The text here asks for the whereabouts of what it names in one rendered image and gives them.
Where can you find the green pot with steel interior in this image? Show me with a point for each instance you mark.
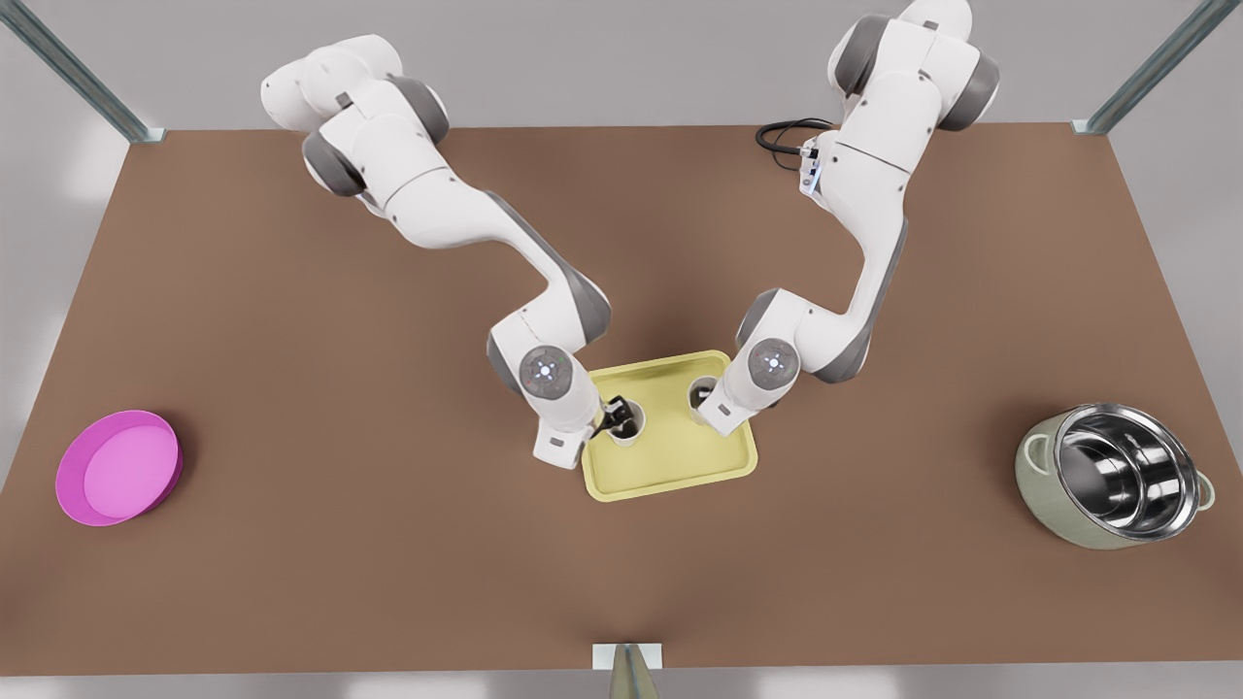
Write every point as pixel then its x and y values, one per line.
pixel 1117 476

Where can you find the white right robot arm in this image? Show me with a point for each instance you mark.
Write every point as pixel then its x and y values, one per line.
pixel 442 199

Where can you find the white IKEA cup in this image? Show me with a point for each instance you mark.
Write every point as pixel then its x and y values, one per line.
pixel 627 434
pixel 695 391

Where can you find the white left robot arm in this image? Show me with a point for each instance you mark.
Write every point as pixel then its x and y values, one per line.
pixel 879 165

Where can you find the yellow rectangular tray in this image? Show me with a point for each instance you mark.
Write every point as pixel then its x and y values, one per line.
pixel 680 451

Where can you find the pink round bowl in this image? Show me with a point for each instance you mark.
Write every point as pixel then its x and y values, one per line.
pixel 121 471

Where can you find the silver frame post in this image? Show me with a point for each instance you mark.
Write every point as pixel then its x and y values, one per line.
pixel 73 70
pixel 629 670
pixel 1156 68

